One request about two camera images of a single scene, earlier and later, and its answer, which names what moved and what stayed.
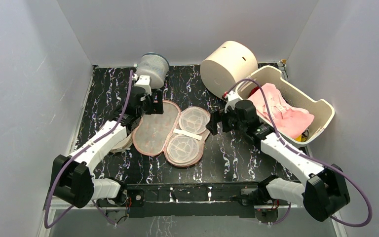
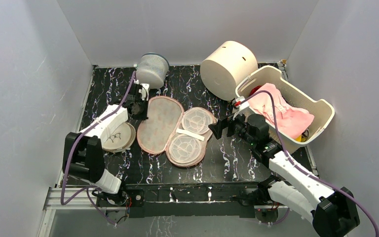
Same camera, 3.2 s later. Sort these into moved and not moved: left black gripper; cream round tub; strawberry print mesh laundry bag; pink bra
Moved: left black gripper
Not moved: pink bra; strawberry print mesh laundry bag; cream round tub
